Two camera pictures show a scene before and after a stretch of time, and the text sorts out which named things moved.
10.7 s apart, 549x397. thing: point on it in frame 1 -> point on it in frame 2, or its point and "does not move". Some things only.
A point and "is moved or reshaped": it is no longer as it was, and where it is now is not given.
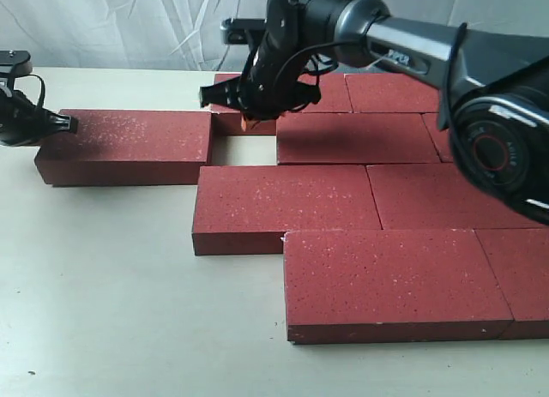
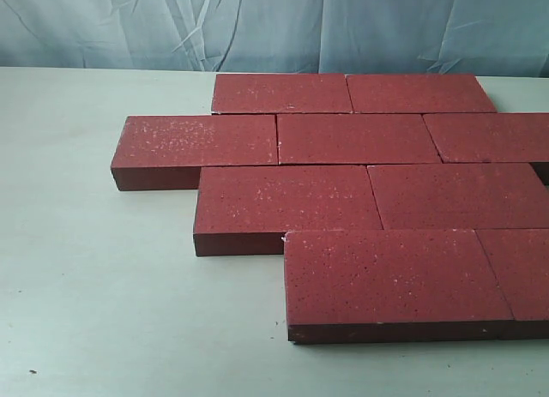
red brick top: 129,147 is moved or reshaped
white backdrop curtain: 177,27 does not move
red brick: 351,138 does not move
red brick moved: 246,209 does not move
